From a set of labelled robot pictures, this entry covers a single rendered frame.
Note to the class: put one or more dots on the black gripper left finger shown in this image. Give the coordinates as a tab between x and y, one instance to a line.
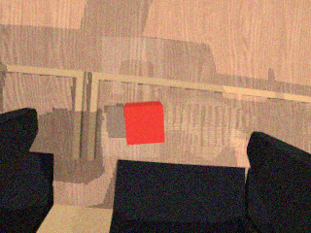
17	133

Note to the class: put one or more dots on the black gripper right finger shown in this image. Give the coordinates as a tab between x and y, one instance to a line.
283	177

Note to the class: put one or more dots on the red cube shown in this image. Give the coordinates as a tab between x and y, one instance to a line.
144	122

